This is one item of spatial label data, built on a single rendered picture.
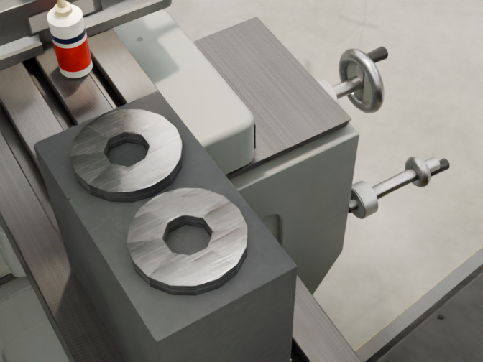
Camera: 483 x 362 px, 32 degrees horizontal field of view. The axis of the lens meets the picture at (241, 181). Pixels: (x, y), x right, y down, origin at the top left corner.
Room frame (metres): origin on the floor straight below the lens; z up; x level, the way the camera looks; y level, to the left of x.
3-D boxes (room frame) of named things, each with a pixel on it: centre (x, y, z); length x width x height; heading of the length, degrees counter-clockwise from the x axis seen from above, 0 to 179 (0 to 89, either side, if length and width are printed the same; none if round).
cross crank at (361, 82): (1.02, -0.18, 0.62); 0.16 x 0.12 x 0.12; 120
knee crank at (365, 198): (0.91, -0.27, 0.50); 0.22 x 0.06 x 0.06; 120
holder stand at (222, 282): (0.40, 0.07, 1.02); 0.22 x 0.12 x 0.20; 31
